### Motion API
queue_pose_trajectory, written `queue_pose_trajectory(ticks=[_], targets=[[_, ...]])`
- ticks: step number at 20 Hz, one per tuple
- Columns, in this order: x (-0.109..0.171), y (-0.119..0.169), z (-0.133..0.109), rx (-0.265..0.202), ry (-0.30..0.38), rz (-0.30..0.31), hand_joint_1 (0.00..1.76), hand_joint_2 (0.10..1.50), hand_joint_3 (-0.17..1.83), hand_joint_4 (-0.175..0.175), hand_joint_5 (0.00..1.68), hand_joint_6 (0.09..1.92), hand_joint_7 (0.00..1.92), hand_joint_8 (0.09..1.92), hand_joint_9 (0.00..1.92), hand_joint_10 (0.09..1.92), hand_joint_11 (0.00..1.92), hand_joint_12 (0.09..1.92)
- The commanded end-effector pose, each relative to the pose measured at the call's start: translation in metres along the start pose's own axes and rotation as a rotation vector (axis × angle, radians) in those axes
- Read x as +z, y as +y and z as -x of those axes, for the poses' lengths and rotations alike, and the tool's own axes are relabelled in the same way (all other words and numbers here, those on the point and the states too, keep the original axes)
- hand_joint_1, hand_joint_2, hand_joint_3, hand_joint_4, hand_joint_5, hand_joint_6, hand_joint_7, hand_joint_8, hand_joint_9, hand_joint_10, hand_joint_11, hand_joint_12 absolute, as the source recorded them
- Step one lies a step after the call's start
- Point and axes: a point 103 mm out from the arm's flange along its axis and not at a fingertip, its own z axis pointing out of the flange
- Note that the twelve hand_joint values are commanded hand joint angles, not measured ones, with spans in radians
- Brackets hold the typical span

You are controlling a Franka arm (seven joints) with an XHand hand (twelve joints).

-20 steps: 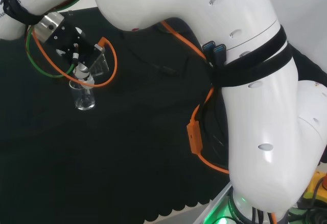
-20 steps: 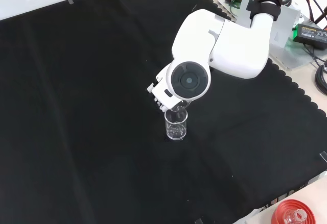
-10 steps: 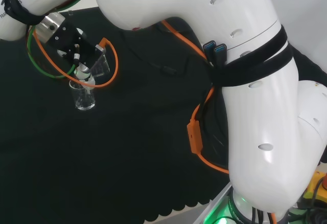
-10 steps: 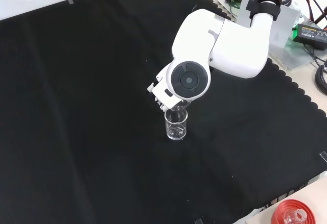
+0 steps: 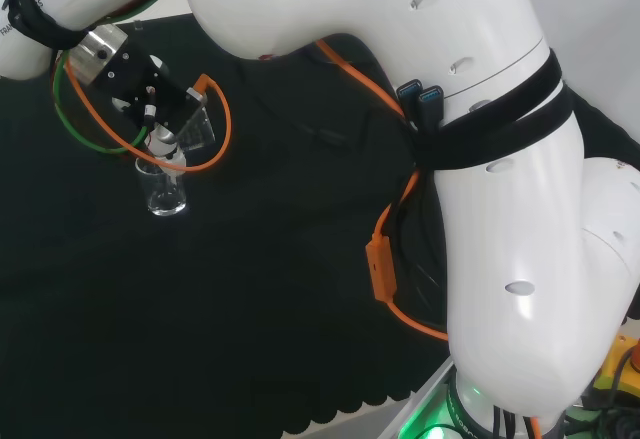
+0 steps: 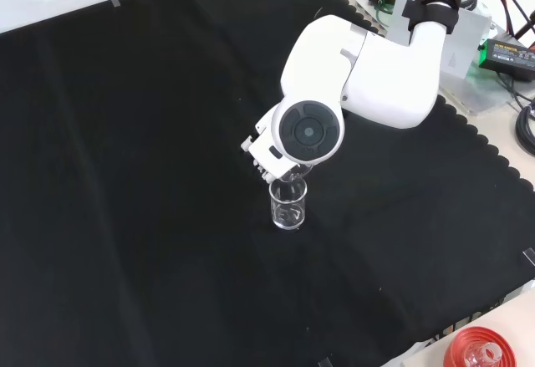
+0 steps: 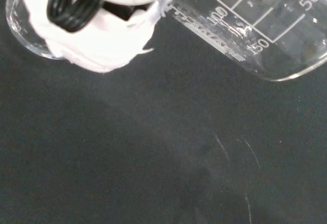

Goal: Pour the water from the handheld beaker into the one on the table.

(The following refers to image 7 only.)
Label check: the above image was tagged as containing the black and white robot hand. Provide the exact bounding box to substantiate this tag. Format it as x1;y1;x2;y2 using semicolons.
14;0;180;74

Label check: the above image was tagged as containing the black bench cloth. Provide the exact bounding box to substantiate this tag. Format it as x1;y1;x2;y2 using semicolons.
0;0;327;224

